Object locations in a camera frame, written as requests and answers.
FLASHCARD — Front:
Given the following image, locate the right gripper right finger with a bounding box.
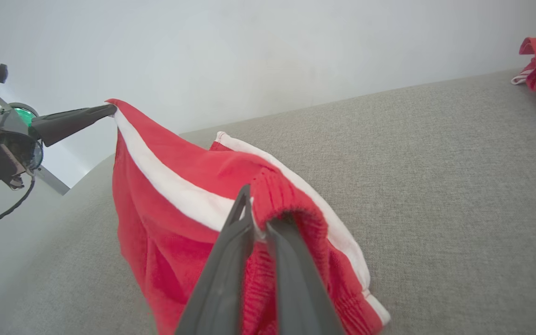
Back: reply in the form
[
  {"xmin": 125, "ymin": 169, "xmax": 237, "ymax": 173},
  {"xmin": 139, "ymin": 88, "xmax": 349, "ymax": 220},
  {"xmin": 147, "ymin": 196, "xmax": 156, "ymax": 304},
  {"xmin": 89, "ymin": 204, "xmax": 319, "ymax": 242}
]
[{"xmin": 266, "ymin": 219, "xmax": 345, "ymax": 335}]

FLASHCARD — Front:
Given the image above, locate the grey fabric sofa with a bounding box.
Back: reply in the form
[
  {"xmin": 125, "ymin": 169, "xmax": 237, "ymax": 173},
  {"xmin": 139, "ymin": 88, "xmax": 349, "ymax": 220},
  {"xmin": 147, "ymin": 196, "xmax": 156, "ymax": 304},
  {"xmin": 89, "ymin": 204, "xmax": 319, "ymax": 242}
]
[{"xmin": 0, "ymin": 69, "xmax": 536, "ymax": 335}]

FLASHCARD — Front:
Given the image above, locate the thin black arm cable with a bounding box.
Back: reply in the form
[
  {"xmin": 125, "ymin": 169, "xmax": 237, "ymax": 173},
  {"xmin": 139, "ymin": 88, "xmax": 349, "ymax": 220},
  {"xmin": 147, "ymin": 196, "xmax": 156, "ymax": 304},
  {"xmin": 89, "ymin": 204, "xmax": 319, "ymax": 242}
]
[{"xmin": 0, "ymin": 176, "xmax": 36, "ymax": 232}]

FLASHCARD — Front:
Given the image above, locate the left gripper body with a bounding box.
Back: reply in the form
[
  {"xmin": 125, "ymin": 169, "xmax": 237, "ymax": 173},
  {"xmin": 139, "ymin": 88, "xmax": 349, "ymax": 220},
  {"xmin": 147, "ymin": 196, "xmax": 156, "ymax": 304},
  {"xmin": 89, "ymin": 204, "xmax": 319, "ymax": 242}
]
[{"xmin": 0, "ymin": 95, "xmax": 43, "ymax": 184}]

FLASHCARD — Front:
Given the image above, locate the dark wall baseboard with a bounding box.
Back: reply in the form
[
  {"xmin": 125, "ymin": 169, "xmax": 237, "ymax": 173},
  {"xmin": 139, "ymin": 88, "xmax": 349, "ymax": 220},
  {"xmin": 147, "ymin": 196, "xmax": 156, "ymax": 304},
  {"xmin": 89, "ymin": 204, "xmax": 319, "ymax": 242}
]
[{"xmin": 33, "ymin": 165, "xmax": 71, "ymax": 196}]

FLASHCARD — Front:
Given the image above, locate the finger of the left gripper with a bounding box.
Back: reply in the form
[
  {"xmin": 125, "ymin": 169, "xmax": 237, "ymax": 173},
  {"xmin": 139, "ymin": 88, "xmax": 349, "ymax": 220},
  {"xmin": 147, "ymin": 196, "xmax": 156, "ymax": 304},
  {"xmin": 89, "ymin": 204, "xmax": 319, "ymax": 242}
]
[
  {"xmin": 35, "ymin": 111, "xmax": 117, "ymax": 147},
  {"xmin": 33, "ymin": 104, "xmax": 117, "ymax": 128}
]

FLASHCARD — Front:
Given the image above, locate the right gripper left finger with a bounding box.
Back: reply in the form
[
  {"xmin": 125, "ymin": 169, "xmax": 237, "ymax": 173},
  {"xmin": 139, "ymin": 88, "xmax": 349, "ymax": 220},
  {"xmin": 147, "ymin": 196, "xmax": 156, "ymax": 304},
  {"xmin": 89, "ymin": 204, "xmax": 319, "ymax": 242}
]
[{"xmin": 175, "ymin": 185, "xmax": 255, "ymax": 335}]

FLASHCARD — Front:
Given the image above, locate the red shorts white stripe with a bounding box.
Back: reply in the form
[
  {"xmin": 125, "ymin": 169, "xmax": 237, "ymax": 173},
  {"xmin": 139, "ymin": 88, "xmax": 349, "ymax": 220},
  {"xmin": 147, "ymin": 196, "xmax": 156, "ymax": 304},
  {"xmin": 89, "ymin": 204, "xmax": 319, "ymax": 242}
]
[{"xmin": 105, "ymin": 99, "xmax": 391, "ymax": 335}]

